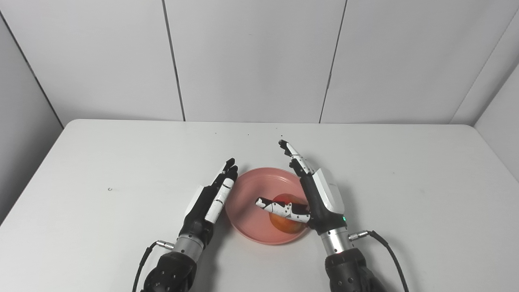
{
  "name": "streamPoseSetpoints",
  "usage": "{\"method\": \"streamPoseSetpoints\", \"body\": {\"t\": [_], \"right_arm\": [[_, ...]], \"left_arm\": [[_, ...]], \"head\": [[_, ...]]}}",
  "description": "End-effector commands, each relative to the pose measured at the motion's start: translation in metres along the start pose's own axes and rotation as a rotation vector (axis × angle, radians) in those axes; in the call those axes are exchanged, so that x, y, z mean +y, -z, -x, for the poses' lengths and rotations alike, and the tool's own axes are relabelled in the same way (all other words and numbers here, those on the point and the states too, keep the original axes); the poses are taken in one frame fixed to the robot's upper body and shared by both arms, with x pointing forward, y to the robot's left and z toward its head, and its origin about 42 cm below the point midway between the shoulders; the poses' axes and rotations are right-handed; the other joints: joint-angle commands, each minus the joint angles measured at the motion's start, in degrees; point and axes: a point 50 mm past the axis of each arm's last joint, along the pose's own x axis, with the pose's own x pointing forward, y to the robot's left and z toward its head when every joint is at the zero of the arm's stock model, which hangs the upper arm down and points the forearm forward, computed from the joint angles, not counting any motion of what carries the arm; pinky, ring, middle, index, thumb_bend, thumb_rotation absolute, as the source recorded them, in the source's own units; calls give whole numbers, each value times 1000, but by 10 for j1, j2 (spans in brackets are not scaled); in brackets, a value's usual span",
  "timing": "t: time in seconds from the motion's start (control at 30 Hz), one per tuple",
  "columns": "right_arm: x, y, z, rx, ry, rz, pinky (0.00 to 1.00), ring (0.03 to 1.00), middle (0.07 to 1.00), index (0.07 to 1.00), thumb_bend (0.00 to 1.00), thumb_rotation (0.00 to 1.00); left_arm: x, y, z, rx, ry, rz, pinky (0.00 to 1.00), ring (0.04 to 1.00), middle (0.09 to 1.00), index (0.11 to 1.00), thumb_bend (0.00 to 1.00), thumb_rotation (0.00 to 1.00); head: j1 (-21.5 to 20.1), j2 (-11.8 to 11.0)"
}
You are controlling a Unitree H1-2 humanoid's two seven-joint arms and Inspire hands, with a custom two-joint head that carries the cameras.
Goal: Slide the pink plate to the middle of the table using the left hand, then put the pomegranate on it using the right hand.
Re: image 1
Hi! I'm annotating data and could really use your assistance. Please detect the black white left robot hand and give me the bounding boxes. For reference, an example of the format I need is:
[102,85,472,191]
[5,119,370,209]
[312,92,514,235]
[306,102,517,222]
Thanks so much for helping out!
[179,158,239,249]

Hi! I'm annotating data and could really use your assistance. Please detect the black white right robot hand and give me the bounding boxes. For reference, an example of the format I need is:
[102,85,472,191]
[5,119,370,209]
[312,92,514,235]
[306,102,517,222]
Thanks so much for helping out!
[255,140,349,236]

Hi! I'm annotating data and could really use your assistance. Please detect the red yellow pomegranate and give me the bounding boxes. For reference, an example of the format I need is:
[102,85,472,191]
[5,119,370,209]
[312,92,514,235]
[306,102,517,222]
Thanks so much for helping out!
[269,194,309,235]

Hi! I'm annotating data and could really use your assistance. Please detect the pink round plate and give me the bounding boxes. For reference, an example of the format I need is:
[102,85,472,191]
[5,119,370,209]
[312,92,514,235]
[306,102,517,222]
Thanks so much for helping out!
[225,167,313,245]

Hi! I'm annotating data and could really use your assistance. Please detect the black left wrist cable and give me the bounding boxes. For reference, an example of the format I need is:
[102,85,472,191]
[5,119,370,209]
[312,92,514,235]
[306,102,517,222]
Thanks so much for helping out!
[132,240,175,292]

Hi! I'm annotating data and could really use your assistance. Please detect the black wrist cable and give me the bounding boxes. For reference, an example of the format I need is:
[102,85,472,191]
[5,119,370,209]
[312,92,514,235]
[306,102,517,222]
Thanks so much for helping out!
[132,240,175,292]
[348,230,411,292]

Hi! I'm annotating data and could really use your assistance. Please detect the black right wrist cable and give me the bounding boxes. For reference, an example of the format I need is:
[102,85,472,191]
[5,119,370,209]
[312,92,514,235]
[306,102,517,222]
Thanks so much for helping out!
[348,230,411,292]

